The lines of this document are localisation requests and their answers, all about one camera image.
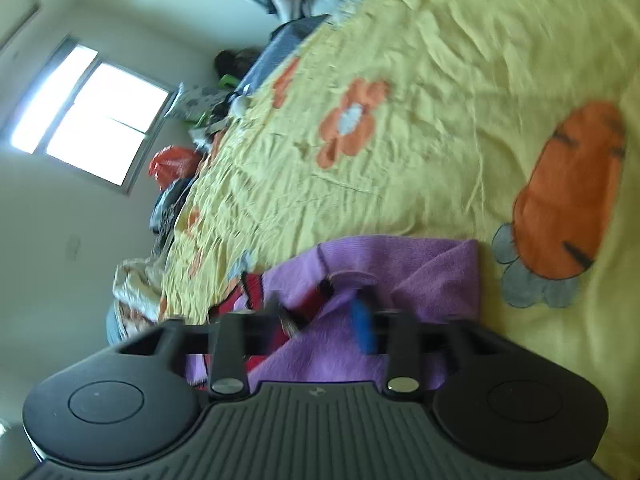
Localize orange plastic bag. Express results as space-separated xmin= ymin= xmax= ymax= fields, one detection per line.
xmin=148 ymin=145 xmax=202 ymax=191

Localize window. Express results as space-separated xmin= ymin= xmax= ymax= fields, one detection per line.
xmin=0 ymin=35 xmax=177 ymax=197

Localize white quilted jacket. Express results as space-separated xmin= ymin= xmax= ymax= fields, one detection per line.
xmin=113 ymin=257 xmax=167 ymax=322

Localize light blue cloth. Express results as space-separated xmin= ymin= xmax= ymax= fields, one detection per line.
xmin=105 ymin=305 xmax=127 ymax=347

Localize dark backpack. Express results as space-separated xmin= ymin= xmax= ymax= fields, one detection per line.
xmin=214 ymin=48 xmax=262 ymax=76

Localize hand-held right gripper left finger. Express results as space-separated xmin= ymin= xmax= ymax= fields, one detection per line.
xmin=117 ymin=296 xmax=302 ymax=396

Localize purple sweater with red collar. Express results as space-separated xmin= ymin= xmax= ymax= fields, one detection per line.
xmin=185 ymin=236 xmax=482 ymax=394

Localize dark patterned clothes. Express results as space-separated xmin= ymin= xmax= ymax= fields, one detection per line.
xmin=151 ymin=177 xmax=197 ymax=237

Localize yellow flower printed blanket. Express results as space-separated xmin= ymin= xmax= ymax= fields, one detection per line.
xmin=114 ymin=0 xmax=640 ymax=463

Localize floral pillow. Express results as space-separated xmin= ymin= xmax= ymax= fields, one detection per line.
xmin=174 ymin=84 xmax=227 ymax=122

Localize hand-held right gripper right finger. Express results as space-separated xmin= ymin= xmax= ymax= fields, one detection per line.
xmin=349 ymin=299 xmax=503 ymax=394

